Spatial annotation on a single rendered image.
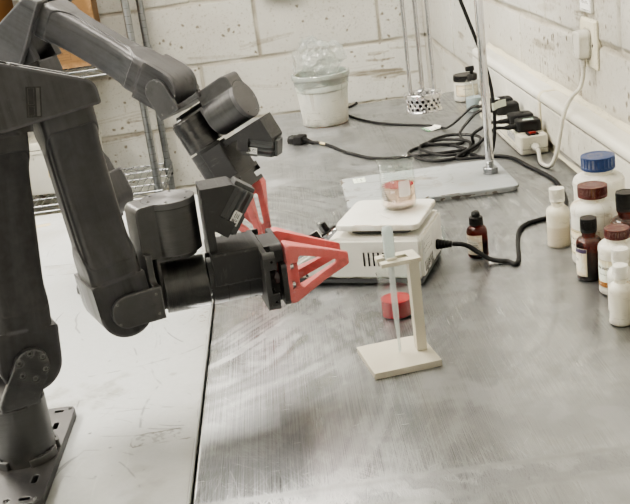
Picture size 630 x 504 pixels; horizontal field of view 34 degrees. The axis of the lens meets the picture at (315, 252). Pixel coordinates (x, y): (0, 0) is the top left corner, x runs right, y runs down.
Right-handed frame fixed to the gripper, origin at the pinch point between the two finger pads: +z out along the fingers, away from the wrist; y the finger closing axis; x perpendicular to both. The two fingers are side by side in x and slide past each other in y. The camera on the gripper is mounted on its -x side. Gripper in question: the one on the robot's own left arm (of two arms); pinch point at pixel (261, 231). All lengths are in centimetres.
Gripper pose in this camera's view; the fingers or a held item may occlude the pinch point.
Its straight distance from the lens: 151.3
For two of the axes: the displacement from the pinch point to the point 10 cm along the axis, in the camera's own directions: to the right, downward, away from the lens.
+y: 3.1, -3.4, 8.9
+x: -7.9, 4.3, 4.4
